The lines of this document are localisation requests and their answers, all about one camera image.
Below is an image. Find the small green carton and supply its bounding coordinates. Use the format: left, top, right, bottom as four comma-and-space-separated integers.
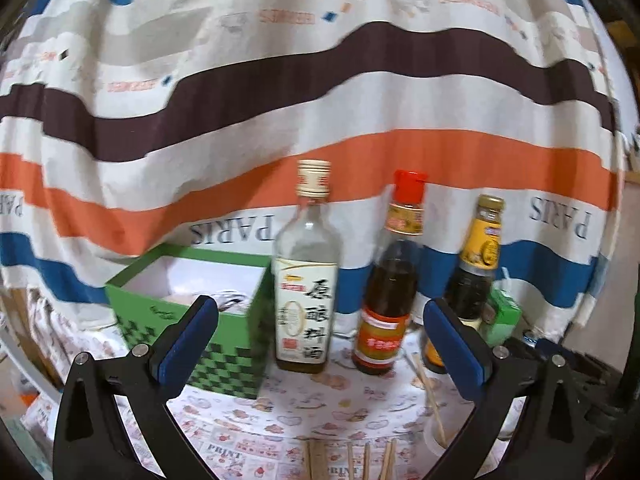
482, 287, 523, 346

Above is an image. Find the green checkered box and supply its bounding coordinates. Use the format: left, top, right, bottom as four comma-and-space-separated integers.
104, 244, 275, 401

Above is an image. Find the strawberry print patchwork cloth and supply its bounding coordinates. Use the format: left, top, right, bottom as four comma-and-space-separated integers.
20, 395, 506, 480

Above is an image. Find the striped backdrop cloth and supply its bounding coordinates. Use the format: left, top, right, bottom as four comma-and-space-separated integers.
0, 0, 632, 356

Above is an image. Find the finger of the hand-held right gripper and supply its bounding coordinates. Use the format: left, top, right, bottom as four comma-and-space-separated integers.
517, 329, 598, 376

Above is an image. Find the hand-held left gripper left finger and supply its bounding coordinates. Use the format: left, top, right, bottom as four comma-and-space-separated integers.
52, 295, 219, 480

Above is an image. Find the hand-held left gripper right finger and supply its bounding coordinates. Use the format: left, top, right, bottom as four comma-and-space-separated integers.
423, 297, 588, 480

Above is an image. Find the clear cooking wine bottle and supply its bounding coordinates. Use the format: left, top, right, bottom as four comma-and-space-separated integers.
271, 159, 342, 375

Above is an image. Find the bear print white cloth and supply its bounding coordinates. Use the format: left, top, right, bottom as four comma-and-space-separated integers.
22, 285, 531, 436

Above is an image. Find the translucent plastic cup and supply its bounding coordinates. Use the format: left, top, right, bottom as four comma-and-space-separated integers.
424, 395, 506, 463

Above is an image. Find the red cap vinegar bottle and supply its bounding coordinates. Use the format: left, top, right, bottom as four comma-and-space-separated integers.
351, 169, 430, 376

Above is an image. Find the gold cap soy sauce bottle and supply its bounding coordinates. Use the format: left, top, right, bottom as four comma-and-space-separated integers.
421, 194, 506, 373

